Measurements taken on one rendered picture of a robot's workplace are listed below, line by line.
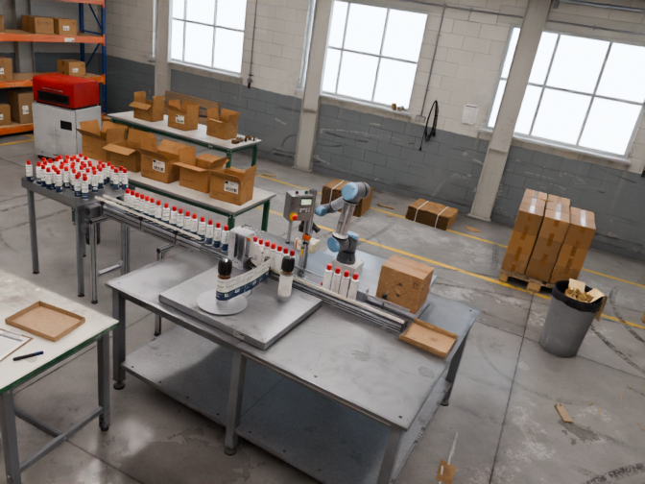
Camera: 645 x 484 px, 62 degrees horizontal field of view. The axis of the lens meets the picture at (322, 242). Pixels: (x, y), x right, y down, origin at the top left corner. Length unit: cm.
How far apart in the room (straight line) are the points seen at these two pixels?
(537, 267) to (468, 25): 382
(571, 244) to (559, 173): 229
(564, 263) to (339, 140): 446
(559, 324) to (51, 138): 709
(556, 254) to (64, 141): 676
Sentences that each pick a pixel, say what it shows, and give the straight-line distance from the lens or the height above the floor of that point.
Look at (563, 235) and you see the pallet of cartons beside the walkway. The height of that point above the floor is 73.
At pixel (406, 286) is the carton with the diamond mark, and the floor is 103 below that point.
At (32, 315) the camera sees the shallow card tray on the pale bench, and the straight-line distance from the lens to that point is 350.
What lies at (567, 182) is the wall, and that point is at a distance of 871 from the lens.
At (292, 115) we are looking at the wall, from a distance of 973.
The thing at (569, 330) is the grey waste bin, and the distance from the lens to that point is 544.
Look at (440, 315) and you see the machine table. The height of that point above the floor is 83.
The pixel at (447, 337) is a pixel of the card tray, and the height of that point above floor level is 83.
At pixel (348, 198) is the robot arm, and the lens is 371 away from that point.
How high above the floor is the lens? 262
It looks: 23 degrees down
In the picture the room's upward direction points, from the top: 9 degrees clockwise
